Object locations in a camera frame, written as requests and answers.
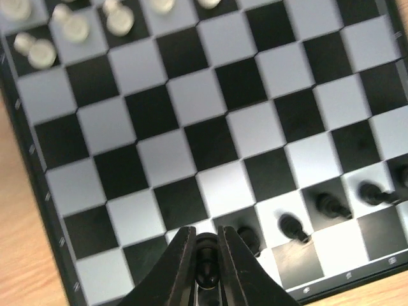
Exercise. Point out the black chess pawn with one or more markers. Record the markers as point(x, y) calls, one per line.
point(402, 175)
point(207, 273)

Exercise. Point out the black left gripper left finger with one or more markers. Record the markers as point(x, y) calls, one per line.
point(171, 281)

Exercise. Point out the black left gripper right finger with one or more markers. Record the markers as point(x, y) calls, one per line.
point(243, 279)

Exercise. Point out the black and grey chessboard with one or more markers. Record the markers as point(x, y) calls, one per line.
point(136, 118)

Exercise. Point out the black chess piece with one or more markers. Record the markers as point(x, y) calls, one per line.
point(292, 228)
point(330, 206)
point(373, 195)
point(250, 238)

